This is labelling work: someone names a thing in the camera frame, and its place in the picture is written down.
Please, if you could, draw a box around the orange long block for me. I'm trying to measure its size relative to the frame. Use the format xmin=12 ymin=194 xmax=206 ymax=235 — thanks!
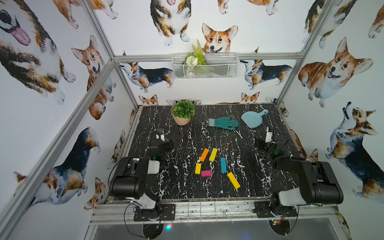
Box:
xmin=199 ymin=149 xmax=209 ymax=163

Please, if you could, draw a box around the yellow long block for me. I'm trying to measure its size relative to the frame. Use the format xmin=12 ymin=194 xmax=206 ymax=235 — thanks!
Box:
xmin=227 ymin=172 xmax=241 ymax=190
xmin=209 ymin=148 xmax=218 ymax=162

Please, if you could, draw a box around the cyan long block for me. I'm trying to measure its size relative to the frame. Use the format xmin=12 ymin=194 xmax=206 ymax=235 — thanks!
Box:
xmin=220 ymin=158 xmax=227 ymax=174

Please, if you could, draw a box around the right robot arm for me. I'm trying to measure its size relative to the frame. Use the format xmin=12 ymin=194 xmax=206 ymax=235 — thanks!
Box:
xmin=253 ymin=138 xmax=344 ymax=218

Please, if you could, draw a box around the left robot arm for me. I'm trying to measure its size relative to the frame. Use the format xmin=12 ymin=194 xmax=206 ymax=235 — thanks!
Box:
xmin=109 ymin=139 xmax=176 ymax=222

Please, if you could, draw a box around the light blue dustpan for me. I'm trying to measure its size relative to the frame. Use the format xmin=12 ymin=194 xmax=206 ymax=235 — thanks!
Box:
xmin=241 ymin=110 xmax=269 ymax=129

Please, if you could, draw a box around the green potted plant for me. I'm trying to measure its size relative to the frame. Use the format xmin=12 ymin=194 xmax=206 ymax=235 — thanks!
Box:
xmin=171 ymin=100 xmax=196 ymax=126

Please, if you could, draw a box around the small yellow block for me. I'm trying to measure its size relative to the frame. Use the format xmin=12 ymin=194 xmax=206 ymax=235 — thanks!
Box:
xmin=195 ymin=163 xmax=202 ymax=175

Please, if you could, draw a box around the magenta block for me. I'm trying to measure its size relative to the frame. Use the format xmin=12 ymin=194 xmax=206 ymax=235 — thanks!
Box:
xmin=201 ymin=170 xmax=213 ymax=177

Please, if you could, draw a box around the teal rubber glove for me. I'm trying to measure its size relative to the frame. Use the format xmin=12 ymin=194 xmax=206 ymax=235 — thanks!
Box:
xmin=208 ymin=117 xmax=239 ymax=130

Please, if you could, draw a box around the fern and white flower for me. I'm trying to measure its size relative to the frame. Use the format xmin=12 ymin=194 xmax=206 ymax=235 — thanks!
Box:
xmin=184 ymin=40 xmax=207 ymax=77

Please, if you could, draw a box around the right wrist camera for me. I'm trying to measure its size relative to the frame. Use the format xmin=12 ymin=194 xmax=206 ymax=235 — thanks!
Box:
xmin=265 ymin=127 xmax=273 ymax=143

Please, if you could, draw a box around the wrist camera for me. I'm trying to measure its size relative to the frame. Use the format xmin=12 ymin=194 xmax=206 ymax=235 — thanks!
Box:
xmin=156 ymin=129 xmax=166 ymax=142
xmin=265 ymin=127 xmax=273 ymax=143

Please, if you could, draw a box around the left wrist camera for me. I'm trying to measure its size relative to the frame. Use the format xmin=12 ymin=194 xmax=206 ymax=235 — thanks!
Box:
xmin=156 ymin=129 xmax=166 ymax=142

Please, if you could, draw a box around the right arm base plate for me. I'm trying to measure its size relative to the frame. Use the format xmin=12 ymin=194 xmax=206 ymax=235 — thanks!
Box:
xmin=253 ymin=202 xmax=298 ymax=218

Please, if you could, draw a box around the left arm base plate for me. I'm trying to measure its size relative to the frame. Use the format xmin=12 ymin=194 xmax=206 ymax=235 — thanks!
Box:
xmin=134 ymin=204 xmax=176 ymax=222

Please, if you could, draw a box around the white wire basket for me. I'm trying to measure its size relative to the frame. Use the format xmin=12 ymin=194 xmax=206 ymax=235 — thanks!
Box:
xmin=172 ymin=53 xmax=240 ymax=79

